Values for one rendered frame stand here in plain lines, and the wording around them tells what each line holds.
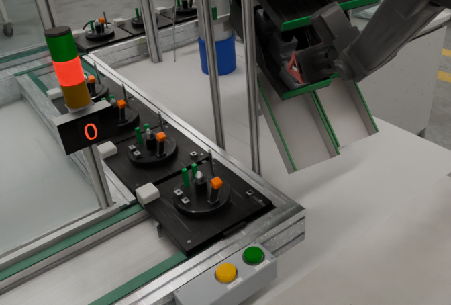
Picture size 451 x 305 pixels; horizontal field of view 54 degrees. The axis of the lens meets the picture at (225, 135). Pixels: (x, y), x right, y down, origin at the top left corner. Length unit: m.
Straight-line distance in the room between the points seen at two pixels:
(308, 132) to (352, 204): 0.23
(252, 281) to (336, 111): 0.53
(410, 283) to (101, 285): 0.66
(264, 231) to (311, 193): 0.29
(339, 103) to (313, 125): 0.12
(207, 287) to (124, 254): 0.25
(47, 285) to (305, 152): 0.67
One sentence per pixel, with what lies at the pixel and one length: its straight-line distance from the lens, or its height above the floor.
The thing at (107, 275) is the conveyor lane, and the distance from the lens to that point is 1.04.
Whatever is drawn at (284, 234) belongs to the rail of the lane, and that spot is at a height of 0.92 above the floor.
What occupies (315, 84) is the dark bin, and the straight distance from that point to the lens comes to 1.03.
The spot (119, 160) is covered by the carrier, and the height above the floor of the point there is 0.97.
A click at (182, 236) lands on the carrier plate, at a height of 0.97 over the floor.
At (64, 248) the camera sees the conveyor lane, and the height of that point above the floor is 0.94.
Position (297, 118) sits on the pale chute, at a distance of 1.15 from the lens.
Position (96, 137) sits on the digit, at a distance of 0.98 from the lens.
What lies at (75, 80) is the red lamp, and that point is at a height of 1.32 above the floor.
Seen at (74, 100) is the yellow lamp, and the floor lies 1.28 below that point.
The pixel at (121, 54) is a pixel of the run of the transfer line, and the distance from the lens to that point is 2.16.
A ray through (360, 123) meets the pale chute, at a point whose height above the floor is 1.02.
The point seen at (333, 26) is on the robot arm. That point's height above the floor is 1.40.
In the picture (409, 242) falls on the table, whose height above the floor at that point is 0.86.
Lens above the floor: 1.67
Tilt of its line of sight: 33 degrees down
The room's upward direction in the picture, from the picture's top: 6 degrees counter-clockwise
